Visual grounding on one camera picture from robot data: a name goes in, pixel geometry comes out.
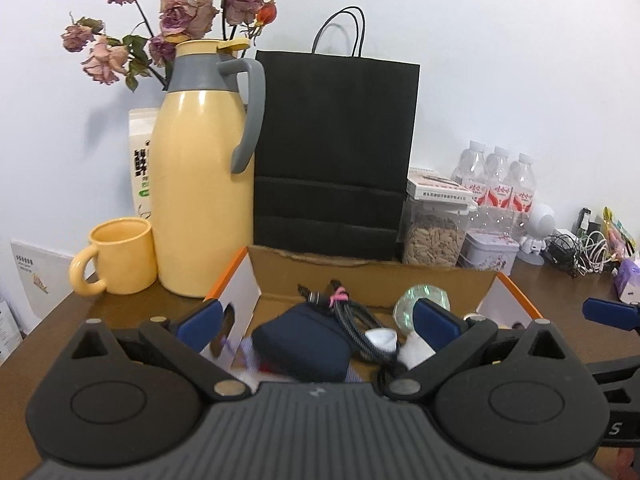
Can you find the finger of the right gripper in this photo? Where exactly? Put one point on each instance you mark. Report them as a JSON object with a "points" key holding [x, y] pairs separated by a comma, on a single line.
{"points": [[611, 313]]}

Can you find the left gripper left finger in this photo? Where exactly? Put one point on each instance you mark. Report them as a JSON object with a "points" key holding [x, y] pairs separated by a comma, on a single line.
{"points": [[114, 398]]}

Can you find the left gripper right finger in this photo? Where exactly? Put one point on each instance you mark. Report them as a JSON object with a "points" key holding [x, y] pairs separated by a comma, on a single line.
{"points": [[519, 399]]}

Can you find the purple tissue pack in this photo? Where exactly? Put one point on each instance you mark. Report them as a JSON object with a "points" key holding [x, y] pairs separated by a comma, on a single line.
{"points": [[627, 282]]}

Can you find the colourful snack packets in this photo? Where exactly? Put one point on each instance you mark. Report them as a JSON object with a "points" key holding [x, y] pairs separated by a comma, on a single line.
{"points": [[622, 245]]}

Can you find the white plush toy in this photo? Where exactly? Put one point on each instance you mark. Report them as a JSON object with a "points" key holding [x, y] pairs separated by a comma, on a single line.
{"points": [[410, 354]]}

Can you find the blue white package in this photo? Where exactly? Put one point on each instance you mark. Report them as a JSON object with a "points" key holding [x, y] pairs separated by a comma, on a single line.
{"points": [[10, 334]]}

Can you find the small white robot figure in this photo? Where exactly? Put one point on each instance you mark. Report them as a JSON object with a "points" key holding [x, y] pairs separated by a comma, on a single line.
{"points": [[538, 226]]}

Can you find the yellow ceramic mug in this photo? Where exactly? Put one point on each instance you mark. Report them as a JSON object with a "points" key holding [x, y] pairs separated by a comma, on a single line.
{"points": [[119, 259]]}

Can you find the iridescent crystal ball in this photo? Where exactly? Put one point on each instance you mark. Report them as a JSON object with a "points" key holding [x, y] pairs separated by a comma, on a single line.
{"points": [[403, 310]]}

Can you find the white decorated tin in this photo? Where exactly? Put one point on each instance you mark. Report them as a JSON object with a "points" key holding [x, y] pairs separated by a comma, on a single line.
{"points": [[488, 252]]}

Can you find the red cardboard pumpkin box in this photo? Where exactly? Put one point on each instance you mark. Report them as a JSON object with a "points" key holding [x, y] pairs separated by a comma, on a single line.
{"points": [[261, 283]]}

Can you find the clear jar of seeds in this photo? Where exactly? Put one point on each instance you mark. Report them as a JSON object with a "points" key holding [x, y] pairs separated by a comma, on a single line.
{"points": [[434, 232]]}

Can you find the navy zip pouch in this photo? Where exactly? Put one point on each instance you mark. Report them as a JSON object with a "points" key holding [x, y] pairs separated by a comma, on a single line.
{"points": [[305, 344]]}

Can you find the left water bottle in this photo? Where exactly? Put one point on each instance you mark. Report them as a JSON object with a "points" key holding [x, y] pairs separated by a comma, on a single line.
{"points": [[470, 170]]}

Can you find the white flat box on jar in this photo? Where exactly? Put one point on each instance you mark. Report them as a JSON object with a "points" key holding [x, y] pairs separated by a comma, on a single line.
{"points": [[428, 185]]}

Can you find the yellow thermos jug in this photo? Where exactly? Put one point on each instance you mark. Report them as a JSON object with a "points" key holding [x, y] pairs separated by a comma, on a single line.
{"points": [[201, 163]]}

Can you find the white milk carton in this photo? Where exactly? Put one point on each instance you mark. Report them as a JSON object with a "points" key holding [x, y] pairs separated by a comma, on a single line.
{"points": [[141, 122]]}

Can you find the black paper shopping bag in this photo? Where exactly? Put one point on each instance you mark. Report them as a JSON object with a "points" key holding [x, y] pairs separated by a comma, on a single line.
{"points": [[332, 159]]}

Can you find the dried rose bouquet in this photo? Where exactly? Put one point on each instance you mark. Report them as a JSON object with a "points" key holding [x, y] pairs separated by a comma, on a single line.
{"points": [[150, 52]]}

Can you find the white booklet against wall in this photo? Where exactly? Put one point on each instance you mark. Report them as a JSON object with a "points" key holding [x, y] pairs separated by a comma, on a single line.
{"points": [[44, 277]]}

